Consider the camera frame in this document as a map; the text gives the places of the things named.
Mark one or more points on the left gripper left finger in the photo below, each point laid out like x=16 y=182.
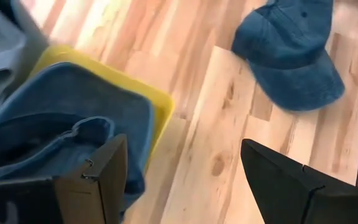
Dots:
x=98 y=199

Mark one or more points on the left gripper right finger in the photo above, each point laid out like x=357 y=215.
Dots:
x=291 y=199

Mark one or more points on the blue hooded sweatshirt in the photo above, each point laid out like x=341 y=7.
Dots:
x=73 y=93

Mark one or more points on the blue denim cap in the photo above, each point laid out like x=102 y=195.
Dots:
x=291 y=62

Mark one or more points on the yellow plastic bin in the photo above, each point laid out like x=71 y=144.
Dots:
x=163 y=105

